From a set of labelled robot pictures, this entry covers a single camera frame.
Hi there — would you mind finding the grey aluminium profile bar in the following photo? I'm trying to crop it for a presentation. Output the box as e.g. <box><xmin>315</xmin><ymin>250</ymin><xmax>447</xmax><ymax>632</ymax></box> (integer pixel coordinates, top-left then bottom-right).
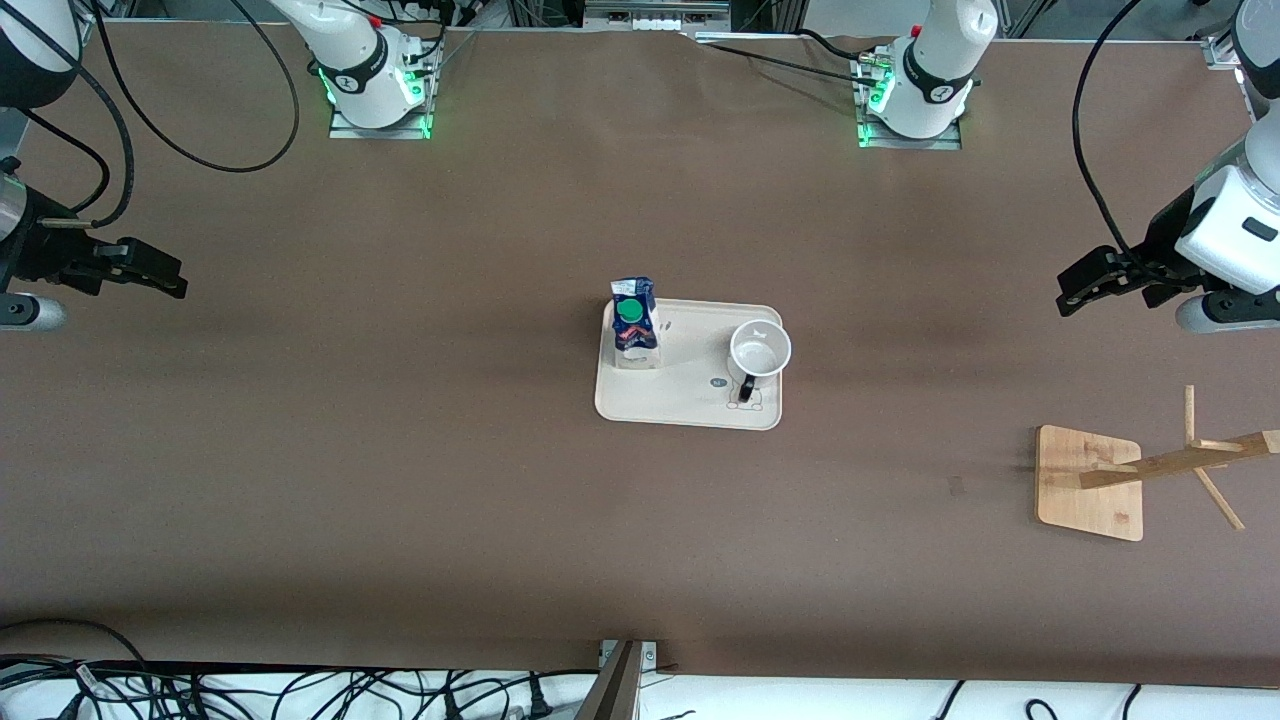
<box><xmin>575</xmin><ymin>640</ymin><xmax>647</xmax><ymax>720</ymax></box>

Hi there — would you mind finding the black arched floor cable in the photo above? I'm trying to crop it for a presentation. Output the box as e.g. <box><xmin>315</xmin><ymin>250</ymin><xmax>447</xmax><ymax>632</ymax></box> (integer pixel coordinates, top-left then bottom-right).
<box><xmin>0</xmin><ymin>618</ymin><xmax>153</xmax><ymax>677</ymax></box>

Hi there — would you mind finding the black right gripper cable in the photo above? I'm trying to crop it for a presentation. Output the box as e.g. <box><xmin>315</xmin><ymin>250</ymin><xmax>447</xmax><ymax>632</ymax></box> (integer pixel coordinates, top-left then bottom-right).
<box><xmin>20</xmin><ymin>0</ymin><xmax>137</xmax><ymax>231</ymax></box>

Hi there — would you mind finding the white smiley cup black handle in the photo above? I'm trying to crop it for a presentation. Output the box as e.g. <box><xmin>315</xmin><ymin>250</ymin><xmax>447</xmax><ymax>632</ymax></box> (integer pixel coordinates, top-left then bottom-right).
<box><xmin>728</xmin><ymin>320</ymin><xmax>794</xmax><ymax>406</ymax></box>

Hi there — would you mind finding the beige rabbit print tray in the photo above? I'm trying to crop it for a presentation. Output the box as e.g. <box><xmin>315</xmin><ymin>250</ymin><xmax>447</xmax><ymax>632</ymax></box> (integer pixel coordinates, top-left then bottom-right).
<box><xmin>594</xmin><ymin>298</ymin><xmax>785</xmax><ymax>432</ymax></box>

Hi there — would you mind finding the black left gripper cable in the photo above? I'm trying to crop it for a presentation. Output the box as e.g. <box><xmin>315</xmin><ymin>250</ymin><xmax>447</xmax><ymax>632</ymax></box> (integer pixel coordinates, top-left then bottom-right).
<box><xmin>1072</xmin><ymin>0</ymin><xmax>1147</xmax><ymax>271</ymax></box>

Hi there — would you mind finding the long black base cable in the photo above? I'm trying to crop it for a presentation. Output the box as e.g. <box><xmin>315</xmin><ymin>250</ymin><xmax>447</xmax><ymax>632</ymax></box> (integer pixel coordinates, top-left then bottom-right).
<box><xmin>695</xmin><ymin>42</ymin><xmax>886</xmax><ymax>89</ymax></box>

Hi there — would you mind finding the blue white milk carton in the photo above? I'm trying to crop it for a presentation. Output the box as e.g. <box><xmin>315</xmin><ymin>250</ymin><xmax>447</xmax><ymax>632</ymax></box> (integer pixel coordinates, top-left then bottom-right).
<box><xmin>610</xmin><ymin>277</ymin><xmax>662</xmax><ymax>372</ymax></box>

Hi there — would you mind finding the wooden cup rack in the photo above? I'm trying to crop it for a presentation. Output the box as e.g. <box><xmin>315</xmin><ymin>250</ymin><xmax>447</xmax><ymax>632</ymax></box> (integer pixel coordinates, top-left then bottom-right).
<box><xmin>1035</xmin><ymin>385</ymin><xmax>1280</xmax><ymax>543</ymax></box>

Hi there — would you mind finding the black right arm loop cable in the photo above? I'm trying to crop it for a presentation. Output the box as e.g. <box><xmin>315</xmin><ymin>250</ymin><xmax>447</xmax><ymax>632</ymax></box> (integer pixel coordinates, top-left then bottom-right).
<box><xmin>90</xmin><ymin>0</ymin><xmax>302</xmax><ymax>174</ymax></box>

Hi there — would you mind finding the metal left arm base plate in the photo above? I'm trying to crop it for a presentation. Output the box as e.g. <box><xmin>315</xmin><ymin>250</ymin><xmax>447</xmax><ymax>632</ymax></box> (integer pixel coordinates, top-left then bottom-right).
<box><xmin>855</xmin><ymin>52</ymin><xmax>964</xmax><ymax>152</ymax></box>

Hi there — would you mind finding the silver electrical box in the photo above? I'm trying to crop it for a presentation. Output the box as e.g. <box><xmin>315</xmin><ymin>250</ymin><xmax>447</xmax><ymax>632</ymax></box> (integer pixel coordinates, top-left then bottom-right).
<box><xmin>583</xmin><ymin>0</ymin><xmax>733</xmax><ymax>33</ymax></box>

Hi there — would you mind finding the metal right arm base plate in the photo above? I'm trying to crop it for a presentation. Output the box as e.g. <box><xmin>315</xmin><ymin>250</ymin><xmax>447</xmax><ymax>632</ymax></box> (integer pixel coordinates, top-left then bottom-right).
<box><xmin>328</xmin><ymin>40</ymin><xmax>434</xmax><ymax>141</ymax></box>

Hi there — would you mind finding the small metal mounting plate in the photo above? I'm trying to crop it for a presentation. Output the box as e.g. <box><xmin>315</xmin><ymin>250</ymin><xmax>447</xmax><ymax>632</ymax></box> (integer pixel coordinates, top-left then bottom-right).
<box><xmin>598</xmin><ymin>640</ymin><xmax>660</xmax><ymax>673</ymax></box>

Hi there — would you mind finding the short black base cable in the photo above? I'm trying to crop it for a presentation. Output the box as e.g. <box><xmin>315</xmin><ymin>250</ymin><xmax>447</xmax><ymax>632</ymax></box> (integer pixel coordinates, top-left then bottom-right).
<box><xmin>798</xmin><ymin>28</ymin><xmax>886</xmax><ymax>65</ymax></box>

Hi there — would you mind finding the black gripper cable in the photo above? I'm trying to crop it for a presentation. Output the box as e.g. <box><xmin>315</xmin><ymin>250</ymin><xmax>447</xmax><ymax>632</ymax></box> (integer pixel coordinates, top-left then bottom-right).
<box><xmin>1072</xmin><ymin>0</ymin><xmax>1147</xmax><ymax>271</ymax></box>
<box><xmin>20</xmin><ymin>0</ymin><xmax>137</xmax><ymax>231</ymax></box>

